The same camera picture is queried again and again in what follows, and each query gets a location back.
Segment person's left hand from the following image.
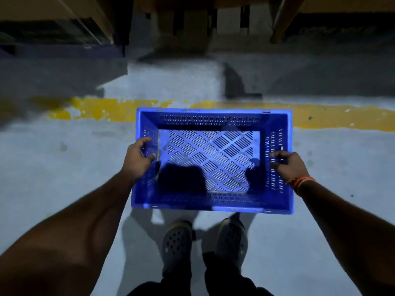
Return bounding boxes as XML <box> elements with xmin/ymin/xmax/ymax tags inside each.
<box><xmin>120</xmin><ymin>137</ymin><xmax>156</xmax><ymax>185</ymax></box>

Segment person's right hand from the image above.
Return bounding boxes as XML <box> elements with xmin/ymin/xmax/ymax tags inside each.
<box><xmin>269</xmin><ymin>150</ymin><xmax>310</xmax><ymax>184</ymax></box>

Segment blue crate with lattice bottom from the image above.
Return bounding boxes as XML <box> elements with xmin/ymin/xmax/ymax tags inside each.
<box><xmin>131</xmin><ymin>107</ymin><xmax>294</xmax><ymax>215</ymax></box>

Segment person's left forearm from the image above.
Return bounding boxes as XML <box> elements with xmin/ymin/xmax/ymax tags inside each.
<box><xmin>0</xmin><ymin>171</ymin><xmax>136</xmax><ymax>296</ymax></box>

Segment person's right forearm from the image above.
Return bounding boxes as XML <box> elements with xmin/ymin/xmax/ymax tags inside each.
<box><xmin>296</xmin><ymin>180</ymin><xmax>395</xmax><ymax>296</ymax></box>

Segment person's left grey clog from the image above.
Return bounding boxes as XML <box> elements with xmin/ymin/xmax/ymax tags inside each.
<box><xmin>162</xmin><ymin>221</ymin><xmax>194</xmax><ymax>275</ymax></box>

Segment orange wristband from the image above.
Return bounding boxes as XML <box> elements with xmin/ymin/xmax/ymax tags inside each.
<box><xmin>285</xmin><ymin>176</ymin><xmax>317</xmax><ymax>197</ymax></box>

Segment dark blue pallet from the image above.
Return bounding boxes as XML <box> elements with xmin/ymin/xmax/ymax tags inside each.
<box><xmin>0</xmin><ymin>43</ymin><xmax>125</xmax><ymax>59</ymax></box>

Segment dark plaid trousers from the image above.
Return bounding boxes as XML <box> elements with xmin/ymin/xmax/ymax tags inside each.
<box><xmin>126</xmin><ymin>252</ymin><xmax>275</xmax><ymax>296</ymax></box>

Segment grey slotted pallet block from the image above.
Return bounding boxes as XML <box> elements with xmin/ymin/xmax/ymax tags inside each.
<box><xmin>150</xmin><ymin>7</ymin><xmax>216</xmax><ymax>54</ymax></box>

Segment large cardboard box circle print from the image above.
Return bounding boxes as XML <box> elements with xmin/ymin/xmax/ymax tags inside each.
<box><xmin>268</xmin><ymin>0</ymin><xmax>395</xmax><ymax>44</ymax></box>

